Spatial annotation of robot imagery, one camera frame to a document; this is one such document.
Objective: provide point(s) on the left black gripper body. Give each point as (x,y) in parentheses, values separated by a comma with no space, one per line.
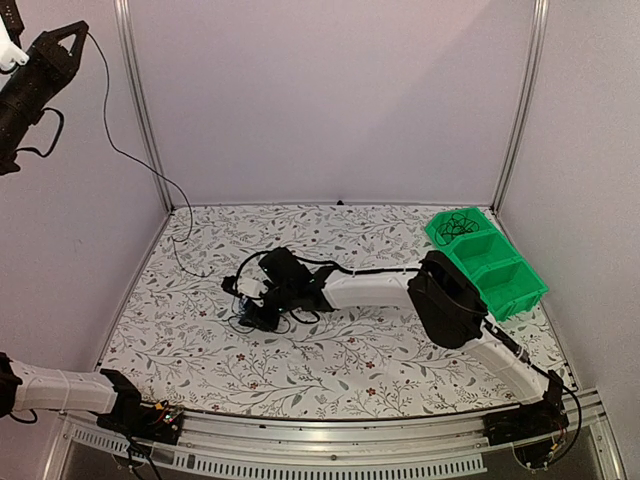
(18,113)

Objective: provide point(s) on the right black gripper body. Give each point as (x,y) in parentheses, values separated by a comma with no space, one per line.
(284,295)

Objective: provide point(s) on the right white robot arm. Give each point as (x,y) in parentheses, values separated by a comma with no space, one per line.
(448,305)

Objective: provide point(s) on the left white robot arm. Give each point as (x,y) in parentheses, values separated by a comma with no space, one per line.
(25,387)

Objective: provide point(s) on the green three-compartment bin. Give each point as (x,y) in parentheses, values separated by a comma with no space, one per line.
(506,281)

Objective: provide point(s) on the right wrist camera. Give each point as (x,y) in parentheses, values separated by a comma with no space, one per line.
(240,287)

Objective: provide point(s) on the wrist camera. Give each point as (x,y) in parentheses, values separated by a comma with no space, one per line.
(12,26)
(240,287)

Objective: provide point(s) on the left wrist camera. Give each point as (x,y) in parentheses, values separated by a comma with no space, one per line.
(12,26)

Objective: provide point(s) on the left aluminium frame post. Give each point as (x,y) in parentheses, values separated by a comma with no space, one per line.
(125,30)

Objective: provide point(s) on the aluminium frame post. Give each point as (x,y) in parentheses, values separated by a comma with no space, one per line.
(532,64)
(125,30)

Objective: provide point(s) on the front aluminium rail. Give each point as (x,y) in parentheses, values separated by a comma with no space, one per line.
(217,446)

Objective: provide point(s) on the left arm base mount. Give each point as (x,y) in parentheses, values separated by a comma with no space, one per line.
(160,422)

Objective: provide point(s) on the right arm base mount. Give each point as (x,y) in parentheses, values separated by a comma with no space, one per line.
(524,422)

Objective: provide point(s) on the right aluminium frame post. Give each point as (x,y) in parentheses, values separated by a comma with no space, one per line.
(532,64)

